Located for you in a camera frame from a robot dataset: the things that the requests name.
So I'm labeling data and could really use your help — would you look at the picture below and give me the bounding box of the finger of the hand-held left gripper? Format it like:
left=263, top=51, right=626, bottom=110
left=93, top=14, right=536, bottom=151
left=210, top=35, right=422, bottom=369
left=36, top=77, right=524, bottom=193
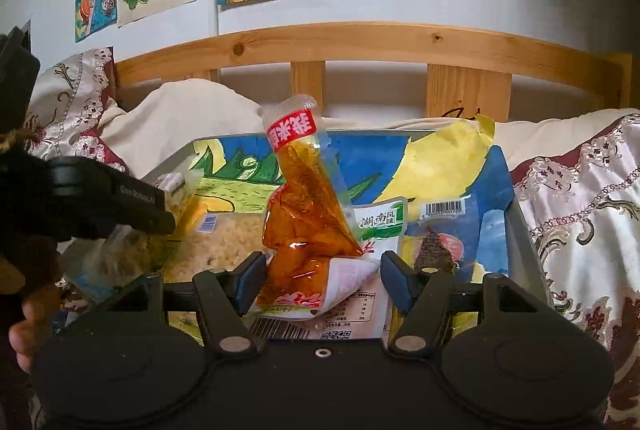
left=106, top=208, right=177, bottom=243

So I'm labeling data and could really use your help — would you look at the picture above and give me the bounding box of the grey metal tray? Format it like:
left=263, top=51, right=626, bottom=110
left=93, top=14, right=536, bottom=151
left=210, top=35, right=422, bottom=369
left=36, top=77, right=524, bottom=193
left=60, top=127, right=556, bottom=346

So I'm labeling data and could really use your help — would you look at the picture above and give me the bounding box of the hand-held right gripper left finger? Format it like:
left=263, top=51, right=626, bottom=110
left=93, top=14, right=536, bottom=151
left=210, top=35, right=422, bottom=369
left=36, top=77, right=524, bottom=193
left=100, top=251, right=269, bottom=357

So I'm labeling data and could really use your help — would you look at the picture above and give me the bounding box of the cream pillow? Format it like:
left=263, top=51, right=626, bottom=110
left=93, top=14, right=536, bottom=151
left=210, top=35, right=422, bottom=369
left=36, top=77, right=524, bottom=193
left=97, top=80, right=640, bottom=183

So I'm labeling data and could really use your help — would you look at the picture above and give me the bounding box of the clear crinkled snack packet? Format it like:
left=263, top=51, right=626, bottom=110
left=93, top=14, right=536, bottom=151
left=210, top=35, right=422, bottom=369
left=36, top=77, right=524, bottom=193
left=62, top=222, right=173, bottom=298

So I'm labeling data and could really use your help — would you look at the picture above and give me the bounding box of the wooden bed headboard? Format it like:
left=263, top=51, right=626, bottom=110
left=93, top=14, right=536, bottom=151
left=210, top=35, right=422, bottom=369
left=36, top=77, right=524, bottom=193
left=114, top=22, right=633, bottom=122

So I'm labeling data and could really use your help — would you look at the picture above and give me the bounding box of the person's left hand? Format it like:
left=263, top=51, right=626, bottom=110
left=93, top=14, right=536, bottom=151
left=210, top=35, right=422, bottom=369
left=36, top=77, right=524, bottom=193
left=9, top=284, right=69, bottom=373

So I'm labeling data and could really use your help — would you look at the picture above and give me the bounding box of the white packet with barcode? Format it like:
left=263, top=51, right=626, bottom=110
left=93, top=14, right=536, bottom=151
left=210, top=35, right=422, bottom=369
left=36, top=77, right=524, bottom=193
left=248, top=256, right=396, bottom=342

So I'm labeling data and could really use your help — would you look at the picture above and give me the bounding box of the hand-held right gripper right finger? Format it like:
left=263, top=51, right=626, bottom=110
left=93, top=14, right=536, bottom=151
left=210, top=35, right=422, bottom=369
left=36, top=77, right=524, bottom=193
left=380, top=251, right=545, bottom=359

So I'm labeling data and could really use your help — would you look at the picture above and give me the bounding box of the clear packet dark snack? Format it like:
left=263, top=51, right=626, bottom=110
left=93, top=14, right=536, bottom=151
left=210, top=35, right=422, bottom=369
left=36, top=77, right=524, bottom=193
left=404, top=201, right=483, bottom=274

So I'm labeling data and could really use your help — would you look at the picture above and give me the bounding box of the orange snack packet red label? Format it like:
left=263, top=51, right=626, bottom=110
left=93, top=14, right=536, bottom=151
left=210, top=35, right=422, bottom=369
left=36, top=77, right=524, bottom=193
left=248, top=94, right=366, bottom=311

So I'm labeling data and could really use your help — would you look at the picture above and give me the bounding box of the floral satin quilt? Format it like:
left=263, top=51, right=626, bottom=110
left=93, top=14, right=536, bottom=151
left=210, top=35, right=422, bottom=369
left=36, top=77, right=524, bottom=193
left=22, top=46, right=640, bottom=430

